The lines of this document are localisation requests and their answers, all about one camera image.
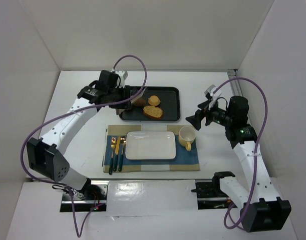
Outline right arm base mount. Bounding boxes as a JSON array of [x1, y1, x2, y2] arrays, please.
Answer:
[[191, 179, 232, 210]]

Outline gold knife green handle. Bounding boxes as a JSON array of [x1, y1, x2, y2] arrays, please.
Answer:
[[113, 136, 121, 172]]

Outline white rectangular plate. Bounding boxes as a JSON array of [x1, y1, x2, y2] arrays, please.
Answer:
[[125, 131, 176, 161]]

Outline brown croissant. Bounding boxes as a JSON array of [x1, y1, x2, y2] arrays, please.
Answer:
[[133, 97, 146, 107]]

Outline gold fork green handle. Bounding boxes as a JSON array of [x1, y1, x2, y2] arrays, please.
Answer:
[[108, 136, 117, 175]]

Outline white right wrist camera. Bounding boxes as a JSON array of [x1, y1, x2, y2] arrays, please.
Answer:
[[204, 85, 222, 110]]

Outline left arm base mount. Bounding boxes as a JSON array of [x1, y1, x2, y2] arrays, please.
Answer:
[[52, 181, 108, 213]]

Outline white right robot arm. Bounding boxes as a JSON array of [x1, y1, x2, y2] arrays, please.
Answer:
[[186, 96, 291, 233]]

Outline gold spoon green handle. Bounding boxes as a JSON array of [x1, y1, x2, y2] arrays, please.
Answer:
[[118, 136, 126, 172]]

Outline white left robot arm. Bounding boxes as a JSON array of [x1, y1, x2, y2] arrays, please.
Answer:
[[27, 70, 131, 198]]

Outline yellow white mug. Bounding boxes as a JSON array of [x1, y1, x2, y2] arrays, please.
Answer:
[[178, 126, 196, 151]]

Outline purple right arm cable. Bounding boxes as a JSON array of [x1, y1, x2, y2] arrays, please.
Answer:
[[212, 76, 269, 230]]

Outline black baking tray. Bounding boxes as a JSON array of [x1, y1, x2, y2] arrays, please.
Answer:
[[119, 86, 180, 122]]

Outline aluminium frame rail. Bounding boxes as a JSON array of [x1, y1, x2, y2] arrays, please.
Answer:
[[227, 69, 243, 97]]

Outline blue beige placemat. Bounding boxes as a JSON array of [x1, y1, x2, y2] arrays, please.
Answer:
[[102, 125, 200, 173]]

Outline metal kitchen tongs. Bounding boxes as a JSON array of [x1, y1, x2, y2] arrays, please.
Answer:
[[116, 86, 147, 115]]

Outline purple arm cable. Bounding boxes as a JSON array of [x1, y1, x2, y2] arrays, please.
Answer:
[[20, 54, 147, 238], [212, 76, 269, 230]]

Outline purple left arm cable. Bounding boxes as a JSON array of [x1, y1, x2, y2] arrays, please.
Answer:
[[20, 54, 147, 238]]

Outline seeded bread slice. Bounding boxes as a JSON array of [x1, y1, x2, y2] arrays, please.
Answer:
[[143, 105, 163, 120]]

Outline round yellow bun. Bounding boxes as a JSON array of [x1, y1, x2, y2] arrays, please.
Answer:
[[148, 95, 161, 107]]

